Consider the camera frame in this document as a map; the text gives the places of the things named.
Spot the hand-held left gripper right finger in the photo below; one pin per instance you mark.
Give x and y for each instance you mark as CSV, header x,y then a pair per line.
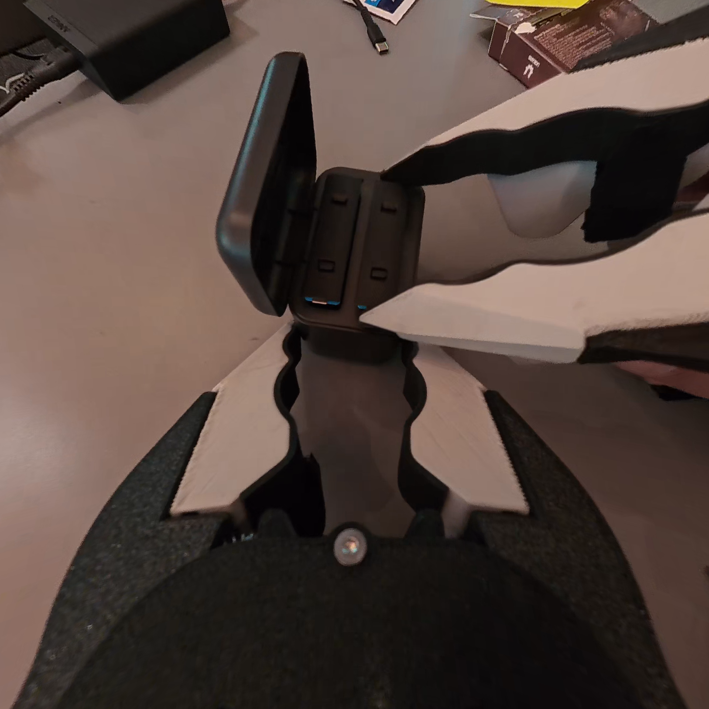
x,y
471,443

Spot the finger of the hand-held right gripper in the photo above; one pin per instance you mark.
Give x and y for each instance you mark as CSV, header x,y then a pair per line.
x,y
498,315
554,111

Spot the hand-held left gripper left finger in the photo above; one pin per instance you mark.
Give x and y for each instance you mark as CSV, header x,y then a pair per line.
x,y
221,443

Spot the black battery charging case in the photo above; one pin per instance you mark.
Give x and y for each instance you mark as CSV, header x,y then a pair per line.
x,y
277,166

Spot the brown cardboard box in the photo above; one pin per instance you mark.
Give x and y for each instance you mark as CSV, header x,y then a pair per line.
x,y
554,44

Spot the yellow paper sheet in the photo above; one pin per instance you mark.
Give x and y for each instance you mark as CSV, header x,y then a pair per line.
x,y
532,3

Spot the white blue lens wipe packet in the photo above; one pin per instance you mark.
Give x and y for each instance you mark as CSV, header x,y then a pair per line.
x,y
387,8

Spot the black power adapter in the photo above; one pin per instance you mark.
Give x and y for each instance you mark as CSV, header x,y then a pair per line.
x,y
138,39

